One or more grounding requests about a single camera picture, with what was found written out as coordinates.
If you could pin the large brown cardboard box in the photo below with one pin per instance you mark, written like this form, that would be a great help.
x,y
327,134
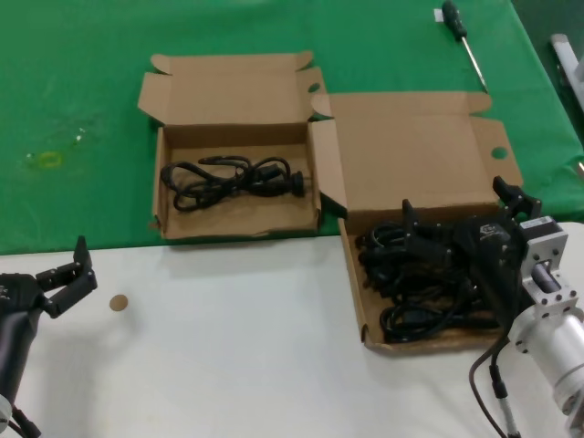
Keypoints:
x,y
401,150

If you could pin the cardboard box with torn rim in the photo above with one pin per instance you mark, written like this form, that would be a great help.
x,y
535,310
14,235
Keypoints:
x,y
237,214

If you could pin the yellow square mark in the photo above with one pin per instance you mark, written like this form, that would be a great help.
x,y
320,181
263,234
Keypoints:
x,y
58,160

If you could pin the green tablecloth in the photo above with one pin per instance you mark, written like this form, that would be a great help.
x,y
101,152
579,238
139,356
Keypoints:
x,y
68,68

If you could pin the grey metal frame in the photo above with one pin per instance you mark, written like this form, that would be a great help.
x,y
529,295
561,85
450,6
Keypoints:
x,y
563,50

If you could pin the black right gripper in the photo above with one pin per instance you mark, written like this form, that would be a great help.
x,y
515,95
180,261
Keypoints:
x,y
495,255

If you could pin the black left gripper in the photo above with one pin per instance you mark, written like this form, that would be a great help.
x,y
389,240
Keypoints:
x,y
16,292

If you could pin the brown round cardboard disc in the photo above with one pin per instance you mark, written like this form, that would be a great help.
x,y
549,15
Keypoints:
x,y
119,303

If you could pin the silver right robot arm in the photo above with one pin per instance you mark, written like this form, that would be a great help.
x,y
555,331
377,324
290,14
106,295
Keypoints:
x,y
556,337

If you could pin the small white tape piece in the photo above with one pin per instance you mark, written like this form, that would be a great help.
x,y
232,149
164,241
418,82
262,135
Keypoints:
x,y
437,16

